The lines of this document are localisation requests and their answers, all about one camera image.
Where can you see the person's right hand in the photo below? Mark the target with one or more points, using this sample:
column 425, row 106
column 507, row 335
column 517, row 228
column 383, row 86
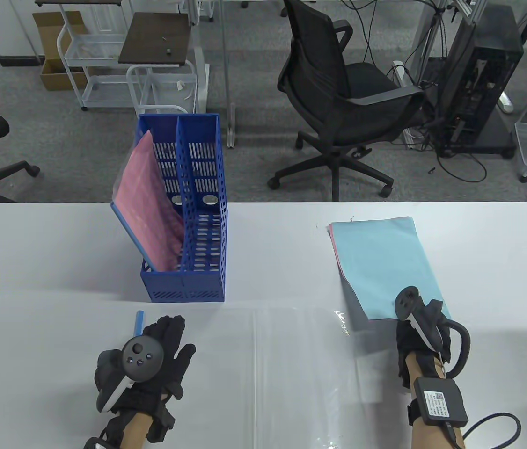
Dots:
column 406, row 341

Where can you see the person's left hand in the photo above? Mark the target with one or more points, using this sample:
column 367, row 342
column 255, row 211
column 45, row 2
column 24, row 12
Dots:
column 172, row 336

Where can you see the blue folder slide bar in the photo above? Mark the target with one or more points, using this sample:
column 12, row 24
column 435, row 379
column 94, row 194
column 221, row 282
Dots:
column 132, row 238
column 139, row 322

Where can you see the light blue paper stack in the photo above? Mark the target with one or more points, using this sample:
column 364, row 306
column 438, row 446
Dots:
column 380, row 266

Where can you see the pink paper sheet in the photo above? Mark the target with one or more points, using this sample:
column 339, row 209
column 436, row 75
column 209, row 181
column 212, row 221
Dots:
column 333, row 248

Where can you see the person's left forearm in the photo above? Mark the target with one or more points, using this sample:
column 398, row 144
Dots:
column 135, row 432

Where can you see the person's right forearm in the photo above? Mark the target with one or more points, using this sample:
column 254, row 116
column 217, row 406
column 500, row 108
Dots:
column 432, row 437

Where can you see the blue plastic file rack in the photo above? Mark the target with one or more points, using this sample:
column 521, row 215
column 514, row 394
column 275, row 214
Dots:
column 202, row 280

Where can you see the grey hand controller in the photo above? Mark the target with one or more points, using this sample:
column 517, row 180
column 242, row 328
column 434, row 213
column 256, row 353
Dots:
column 420, row 322
column 142, row 355

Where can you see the black glove sensor module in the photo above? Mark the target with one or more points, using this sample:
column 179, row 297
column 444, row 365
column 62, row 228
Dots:
column 163, row 423

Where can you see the white power strip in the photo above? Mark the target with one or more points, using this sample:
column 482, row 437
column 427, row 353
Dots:
column 401, row 72

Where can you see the aluminium pole stand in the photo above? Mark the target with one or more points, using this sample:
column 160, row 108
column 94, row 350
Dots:
column 227, row 70

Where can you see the black computer tower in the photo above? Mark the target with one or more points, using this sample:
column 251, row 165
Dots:
column 479, row 70

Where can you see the cardboard box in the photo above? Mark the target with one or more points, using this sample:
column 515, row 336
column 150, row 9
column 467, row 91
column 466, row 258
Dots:
column 53, row 75

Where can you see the wood-top side table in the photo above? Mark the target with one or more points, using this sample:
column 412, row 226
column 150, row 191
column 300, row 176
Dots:
column 156, row 37

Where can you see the black mesh-back office chair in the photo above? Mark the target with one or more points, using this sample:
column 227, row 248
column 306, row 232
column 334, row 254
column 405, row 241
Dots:
column 319, row 47

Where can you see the white cabinet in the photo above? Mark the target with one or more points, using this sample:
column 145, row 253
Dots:
column 15, row 28

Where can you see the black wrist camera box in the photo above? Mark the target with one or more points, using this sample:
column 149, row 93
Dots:
column 441, row 402
column 92, row 443

